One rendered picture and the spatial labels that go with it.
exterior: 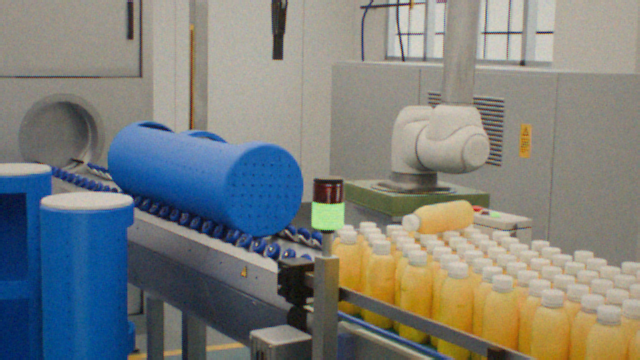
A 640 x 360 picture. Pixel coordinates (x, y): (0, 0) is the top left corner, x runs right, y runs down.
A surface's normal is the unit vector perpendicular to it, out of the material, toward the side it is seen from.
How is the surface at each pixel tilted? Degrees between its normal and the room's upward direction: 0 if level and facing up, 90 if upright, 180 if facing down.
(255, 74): 90
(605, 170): 90
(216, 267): 70
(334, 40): 90
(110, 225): 90
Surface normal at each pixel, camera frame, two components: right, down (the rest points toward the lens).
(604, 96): 0.41, 0.14
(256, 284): -0.76, -0.27
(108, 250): 0.63, 0.12
